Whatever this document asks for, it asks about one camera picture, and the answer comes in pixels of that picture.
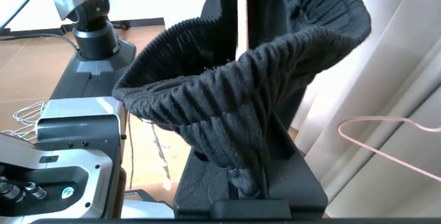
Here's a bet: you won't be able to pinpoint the black cable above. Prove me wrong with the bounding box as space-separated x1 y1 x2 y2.
0 32 81 52
0 0 46 30

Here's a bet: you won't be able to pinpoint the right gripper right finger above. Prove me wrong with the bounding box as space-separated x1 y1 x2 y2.
265 112 329 218

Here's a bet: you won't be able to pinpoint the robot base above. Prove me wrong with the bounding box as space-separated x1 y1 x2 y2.
0 37 176 224

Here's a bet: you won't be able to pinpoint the black shorts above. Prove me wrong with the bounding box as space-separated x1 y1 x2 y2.
112 0 373 199

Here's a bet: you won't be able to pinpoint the white wire clothes hanger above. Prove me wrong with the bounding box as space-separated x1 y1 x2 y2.
11 100 47 141

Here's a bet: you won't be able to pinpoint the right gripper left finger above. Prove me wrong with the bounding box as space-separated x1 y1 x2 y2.
173 150 268 218

